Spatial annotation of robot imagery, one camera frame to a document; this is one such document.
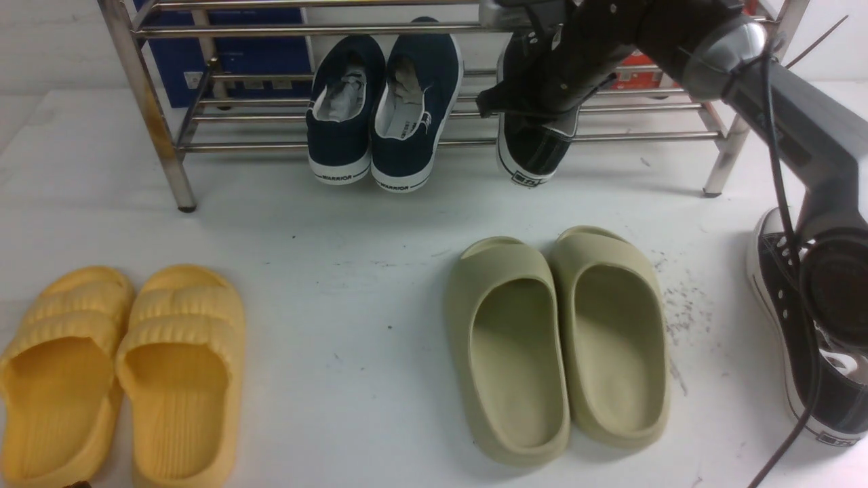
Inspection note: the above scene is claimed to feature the black canvas sneaker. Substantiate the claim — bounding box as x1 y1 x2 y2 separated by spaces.
496 32 580 188
746 208 867 447

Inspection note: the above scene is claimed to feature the yellow foam slide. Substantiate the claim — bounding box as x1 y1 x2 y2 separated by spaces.
2 266 134 487
115 264 247 487

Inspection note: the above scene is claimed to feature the navy canvas shoe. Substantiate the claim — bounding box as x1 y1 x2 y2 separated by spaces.
306 35 387 186
371 32 465 192

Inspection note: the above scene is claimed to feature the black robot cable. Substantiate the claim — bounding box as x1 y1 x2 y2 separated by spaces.
746 51 825 488

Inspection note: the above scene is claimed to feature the right yellow foam slide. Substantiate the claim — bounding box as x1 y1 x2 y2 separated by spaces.
115 264 247 487

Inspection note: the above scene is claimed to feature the right green foam slide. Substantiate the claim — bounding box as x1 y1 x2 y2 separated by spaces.
549 226 669 450

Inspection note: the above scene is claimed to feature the left navy canvas shoe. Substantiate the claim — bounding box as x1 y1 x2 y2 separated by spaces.
306 35 387 186

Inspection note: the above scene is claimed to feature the blue cardboard box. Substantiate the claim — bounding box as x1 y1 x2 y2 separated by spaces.
149 8 313 108

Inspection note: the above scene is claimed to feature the right navy canvas shoe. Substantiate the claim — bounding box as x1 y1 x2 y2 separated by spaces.
371 32 465 192

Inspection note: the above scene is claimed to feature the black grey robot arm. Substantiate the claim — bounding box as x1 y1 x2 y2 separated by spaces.
477 1 866 349

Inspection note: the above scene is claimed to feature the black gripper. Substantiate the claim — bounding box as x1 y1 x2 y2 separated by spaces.
475 0 645 140

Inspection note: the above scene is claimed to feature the red cardboard box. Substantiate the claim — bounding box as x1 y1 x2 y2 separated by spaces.
604 1 768 101

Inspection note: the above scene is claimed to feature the stainless steel shoe rack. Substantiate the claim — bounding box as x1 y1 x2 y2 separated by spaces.
99 1 749 214

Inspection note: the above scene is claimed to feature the left green foam slide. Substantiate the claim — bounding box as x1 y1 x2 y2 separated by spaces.
443 236 570 468

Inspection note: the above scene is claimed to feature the left yellow foam slide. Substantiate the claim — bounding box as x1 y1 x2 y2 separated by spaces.
2 266 134 487

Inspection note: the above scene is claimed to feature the green foam slide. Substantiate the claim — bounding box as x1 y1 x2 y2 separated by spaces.
549 226 669 450
443 236 570 468

